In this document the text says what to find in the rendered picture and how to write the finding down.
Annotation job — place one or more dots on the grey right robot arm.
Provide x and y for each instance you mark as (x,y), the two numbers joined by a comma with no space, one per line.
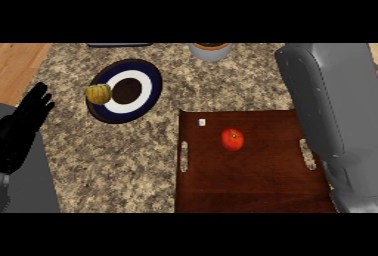
(327,110)

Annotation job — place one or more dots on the dark brown wooden tray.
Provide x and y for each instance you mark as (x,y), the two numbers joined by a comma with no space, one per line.
(252,173)

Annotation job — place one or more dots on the red-orange round fruit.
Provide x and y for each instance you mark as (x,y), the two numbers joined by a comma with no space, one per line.
(233,139)

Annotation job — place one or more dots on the blue and white plate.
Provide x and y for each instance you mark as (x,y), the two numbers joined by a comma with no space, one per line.
(126,90)

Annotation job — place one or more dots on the yellow-green round fruit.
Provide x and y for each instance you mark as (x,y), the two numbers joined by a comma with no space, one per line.
(98,94)

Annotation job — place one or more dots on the grey pot with orange rim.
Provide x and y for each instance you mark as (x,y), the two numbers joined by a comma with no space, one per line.
(211,51)

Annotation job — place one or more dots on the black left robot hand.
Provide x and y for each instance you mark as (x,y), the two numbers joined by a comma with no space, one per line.
(23,125)

